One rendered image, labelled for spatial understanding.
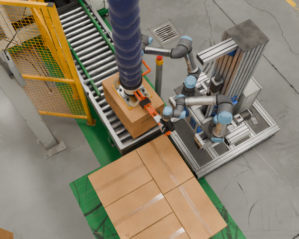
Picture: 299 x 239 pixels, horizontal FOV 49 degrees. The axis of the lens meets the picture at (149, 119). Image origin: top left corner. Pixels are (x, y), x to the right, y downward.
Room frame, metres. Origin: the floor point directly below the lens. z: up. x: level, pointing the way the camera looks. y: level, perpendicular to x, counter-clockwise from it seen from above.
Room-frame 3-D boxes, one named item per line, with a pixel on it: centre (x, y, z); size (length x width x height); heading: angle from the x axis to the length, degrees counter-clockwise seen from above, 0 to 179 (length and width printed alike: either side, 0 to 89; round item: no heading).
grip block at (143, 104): (1.60, 0.04, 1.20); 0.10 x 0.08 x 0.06; 125
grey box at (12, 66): (1.69, 1.19, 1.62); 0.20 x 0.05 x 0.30; 31
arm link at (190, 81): (1.83, -0.41, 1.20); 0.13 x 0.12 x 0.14; 159
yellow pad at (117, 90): (1.75, 0.26, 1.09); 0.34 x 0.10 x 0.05; 35
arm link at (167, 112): (1.33, -0.16, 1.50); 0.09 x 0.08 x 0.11; 82
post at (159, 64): (2.28, -0.11, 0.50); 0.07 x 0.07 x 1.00; 31
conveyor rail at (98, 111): (2.36, 0.91, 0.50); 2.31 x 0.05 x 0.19; 31
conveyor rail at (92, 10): (2.70, 0.35, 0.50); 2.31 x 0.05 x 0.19; 31
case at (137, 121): (1.80, 0.18, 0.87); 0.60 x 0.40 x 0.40; 35
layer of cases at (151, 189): (0.80, -0.07, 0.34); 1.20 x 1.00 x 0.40; 31
